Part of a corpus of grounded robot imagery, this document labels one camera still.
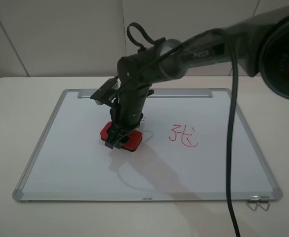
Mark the left metal binder clip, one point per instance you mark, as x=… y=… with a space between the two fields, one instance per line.
x=252 y=202

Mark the red whiteboard eraser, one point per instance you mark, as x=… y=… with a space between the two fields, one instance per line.
x=138 y=136

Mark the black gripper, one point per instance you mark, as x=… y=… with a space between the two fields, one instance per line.
x=127 y=115

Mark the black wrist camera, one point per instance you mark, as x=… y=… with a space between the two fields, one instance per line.
x=104 y=95

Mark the metal binder clip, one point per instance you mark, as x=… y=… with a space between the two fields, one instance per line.
x=264 y=203
x=252 y=202

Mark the white aluminium-framed whiteboard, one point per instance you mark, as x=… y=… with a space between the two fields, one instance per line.
x=182 y=155

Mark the right metal binder clip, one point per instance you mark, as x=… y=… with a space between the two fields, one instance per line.
x=264 y=203

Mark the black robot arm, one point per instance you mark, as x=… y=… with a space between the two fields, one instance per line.
x=259 y=45

